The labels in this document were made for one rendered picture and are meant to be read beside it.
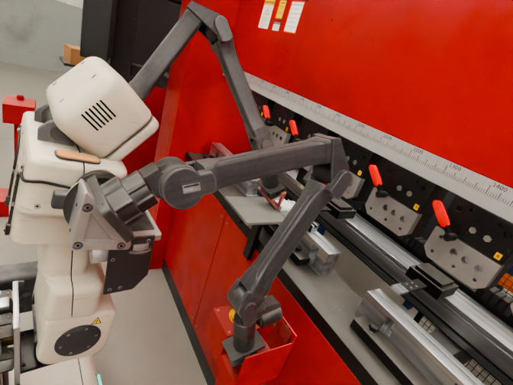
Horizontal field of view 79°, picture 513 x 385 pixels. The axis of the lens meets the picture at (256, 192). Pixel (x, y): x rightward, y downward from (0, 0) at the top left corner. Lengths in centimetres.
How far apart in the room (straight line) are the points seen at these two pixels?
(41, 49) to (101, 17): 613
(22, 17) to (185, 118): 625
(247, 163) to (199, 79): 121
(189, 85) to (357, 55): 97
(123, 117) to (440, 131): 72
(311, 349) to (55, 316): 70
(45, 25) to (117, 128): 723
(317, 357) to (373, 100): 78
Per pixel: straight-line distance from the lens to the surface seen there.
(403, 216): 93
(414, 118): 93
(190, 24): 104
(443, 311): 122
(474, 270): 86
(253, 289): 77
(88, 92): 66
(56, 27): 788
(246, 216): 107
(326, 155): 74
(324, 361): 105
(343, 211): 136
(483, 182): 84
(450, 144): 88
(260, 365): 97
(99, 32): 183
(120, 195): 57
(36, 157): 65
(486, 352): 120
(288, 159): 68
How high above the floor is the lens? 149
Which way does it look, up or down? 23 degrees down
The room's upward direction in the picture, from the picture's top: 18 degrees clockwise
